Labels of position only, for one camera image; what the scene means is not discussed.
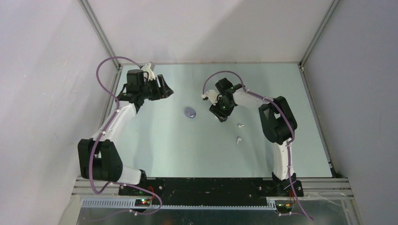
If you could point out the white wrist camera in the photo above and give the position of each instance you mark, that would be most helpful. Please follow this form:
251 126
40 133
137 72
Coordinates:
212 96
148 71

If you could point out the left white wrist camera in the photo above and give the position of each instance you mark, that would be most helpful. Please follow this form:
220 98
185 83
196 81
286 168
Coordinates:
148 71

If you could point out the purple earbud charging case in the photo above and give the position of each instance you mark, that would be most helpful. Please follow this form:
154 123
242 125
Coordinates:
190 113

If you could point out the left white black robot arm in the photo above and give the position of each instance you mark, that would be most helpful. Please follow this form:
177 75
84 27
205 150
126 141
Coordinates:
99 156

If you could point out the aluminium frame rail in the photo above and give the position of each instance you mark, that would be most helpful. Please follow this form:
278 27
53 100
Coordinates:
326 201

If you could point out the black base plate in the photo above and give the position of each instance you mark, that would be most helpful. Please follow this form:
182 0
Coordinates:
218 192

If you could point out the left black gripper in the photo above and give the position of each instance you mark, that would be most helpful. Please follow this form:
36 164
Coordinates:
165 91

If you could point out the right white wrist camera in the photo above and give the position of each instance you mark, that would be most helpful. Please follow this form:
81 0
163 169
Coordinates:
212 96

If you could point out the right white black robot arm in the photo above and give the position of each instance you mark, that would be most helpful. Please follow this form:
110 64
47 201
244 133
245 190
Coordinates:
277 121

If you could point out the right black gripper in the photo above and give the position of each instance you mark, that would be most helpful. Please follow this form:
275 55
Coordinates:
222 115

